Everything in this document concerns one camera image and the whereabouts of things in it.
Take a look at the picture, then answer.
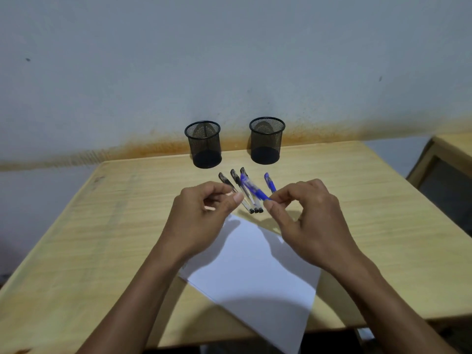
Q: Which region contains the wooden desk with dark panel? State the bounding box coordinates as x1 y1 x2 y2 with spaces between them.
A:
406 132 472 238

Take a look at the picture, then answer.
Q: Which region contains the person's right forearm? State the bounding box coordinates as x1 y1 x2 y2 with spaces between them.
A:
330 253 459 354

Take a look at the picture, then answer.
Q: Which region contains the white paper sheet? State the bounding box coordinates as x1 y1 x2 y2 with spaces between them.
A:
178 214 322 354

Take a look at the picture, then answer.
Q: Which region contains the person's left forearm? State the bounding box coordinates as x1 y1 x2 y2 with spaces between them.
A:
75 249 192 354

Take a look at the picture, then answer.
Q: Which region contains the black mesh pen holder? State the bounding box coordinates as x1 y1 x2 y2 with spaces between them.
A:
249 117 286 165
184 120 222 169

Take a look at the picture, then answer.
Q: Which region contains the person's left hand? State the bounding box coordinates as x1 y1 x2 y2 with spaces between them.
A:
157 181 245 265

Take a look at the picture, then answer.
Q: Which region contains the black gel pen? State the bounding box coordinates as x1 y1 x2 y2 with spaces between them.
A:
230 169 259 214
240 167 264 213
218 172 255 214

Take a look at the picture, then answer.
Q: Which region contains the person's right hand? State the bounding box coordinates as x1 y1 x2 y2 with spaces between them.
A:
263 178 364 274

